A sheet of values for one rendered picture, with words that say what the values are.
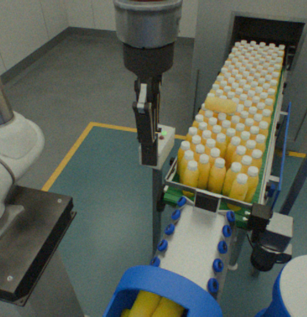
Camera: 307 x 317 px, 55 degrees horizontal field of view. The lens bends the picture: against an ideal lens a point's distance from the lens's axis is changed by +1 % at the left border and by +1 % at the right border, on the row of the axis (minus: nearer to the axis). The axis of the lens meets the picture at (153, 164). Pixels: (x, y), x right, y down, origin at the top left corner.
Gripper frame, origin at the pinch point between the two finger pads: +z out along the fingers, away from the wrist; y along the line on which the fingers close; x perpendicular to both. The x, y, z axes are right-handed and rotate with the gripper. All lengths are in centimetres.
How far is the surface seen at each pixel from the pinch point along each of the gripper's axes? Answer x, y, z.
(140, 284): 0.5, -10.8, 33.0
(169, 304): -6.8, -11.2, 40.1
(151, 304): -2.2, -11.0, 42.7
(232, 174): -25, 50, 51
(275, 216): -46, 47, 69
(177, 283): -8.1, -9.4, 31.7
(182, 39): 37, 461, 144
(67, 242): 77, 66, 155
